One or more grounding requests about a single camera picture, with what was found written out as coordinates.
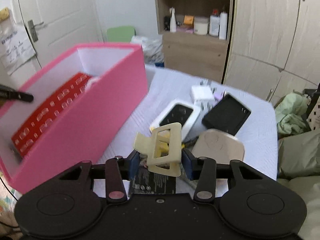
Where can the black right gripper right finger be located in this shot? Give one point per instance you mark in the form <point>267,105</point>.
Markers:
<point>247,200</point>

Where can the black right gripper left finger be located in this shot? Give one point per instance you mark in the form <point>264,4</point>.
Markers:
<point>75,199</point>

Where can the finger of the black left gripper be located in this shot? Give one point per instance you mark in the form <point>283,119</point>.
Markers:
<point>7,93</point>

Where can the beige rounded case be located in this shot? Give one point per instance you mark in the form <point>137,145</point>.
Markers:
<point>218,145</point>

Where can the pink cardboard box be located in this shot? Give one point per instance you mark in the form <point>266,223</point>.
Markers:
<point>89,120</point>

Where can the black battery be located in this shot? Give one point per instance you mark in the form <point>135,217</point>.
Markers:
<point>142,181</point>

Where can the cream hair claw clip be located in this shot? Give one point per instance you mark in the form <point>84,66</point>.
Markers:
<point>162,150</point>

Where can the white black wifi router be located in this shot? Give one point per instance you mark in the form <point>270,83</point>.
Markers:
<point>178,111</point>

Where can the white room door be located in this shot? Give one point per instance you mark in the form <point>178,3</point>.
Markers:
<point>53,26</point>

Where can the red printed glasses cloth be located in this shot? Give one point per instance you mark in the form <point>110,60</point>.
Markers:
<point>38,122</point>

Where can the black charger box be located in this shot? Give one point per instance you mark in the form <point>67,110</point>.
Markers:
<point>228,115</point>

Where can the green crumpled cloth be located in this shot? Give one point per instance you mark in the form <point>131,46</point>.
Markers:
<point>289,115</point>

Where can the white power adapter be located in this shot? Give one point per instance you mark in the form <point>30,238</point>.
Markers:
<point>203,95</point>

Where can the green folding table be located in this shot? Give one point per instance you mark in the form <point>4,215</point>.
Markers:
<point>120,34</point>

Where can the light wood wardrobe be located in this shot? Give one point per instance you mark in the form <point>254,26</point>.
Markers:
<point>274,47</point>

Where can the white jar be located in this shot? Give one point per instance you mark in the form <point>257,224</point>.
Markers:
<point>201,25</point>

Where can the white tall bottle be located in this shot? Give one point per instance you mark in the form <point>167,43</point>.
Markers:
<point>223,26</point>

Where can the wooden shelf cabinet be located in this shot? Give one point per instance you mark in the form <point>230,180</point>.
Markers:
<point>196,35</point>

